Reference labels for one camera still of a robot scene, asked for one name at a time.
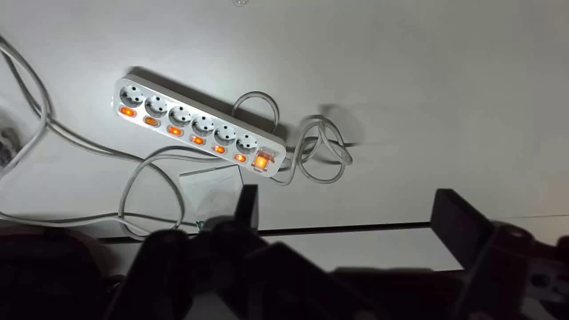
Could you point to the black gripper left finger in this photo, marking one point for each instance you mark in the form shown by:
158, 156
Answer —
248, 205

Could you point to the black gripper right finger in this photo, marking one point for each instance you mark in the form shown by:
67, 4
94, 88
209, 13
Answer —
460, 223

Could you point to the white six-socket power strip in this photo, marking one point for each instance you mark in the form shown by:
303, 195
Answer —
202, 127

